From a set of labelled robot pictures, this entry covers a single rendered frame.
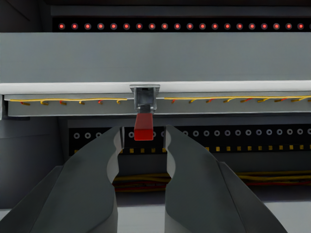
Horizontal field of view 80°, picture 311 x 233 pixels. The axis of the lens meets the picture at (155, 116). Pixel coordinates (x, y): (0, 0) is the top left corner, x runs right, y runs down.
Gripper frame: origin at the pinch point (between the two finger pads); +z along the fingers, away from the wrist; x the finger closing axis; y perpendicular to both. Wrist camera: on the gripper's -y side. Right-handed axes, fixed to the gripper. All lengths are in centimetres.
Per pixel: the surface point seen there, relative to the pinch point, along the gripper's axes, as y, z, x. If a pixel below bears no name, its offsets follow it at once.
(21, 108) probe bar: 2.4, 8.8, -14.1
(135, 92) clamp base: -0.7, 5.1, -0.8
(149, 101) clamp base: 1.2, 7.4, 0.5
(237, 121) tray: 10.7, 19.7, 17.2
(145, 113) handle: 0.3, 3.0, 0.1
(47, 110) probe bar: 2.6, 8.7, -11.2
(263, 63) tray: -3.2, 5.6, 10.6
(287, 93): 1.0, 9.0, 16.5
